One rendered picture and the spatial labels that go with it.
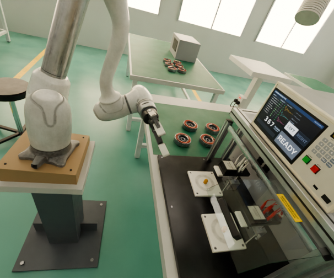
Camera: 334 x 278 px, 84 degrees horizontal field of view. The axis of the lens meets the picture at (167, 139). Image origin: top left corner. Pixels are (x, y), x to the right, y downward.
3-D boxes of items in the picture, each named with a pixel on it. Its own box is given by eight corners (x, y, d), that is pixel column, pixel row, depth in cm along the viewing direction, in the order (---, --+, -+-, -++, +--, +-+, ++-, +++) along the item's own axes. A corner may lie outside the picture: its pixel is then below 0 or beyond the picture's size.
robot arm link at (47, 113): (28, 154, 72) (19, 103, 60) (28, 127, 83) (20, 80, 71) (74, 149, 81) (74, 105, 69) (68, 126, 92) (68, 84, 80)
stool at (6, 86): (-24, 150, 165) (-55, 93, 131) (3, 118, 201) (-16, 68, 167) (46, 154, 180) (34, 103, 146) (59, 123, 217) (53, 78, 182)
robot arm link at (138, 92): (157, 111, 96) (133, 119, 94) (148, 95, 106) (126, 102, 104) (154, 94, 88) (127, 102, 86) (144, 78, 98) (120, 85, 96)
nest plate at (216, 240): (212, 252, 71) (213, 251, 70) (200, 215, 82) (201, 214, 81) (245, 249, 75) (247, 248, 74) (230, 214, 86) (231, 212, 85)
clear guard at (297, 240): (237, 273, 45) (249, 265, 42) (205, 190, 63) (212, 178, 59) (332, 259, 54) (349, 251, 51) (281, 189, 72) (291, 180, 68)
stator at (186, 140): (179, 149, 116) (181, 144, 114) (170, 138, 122) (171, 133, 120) (193, 145, 122) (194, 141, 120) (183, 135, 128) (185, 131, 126)
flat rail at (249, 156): (313, 259, 52) (321, 255, 50) (225, 126, 98) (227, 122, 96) (316, 258, 53) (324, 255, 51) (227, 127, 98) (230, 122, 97)
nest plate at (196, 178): (194, 197, 89) (195, 195, 88) (187, 172, 100) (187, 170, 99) (222, 196, 93) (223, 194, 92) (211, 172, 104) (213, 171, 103)
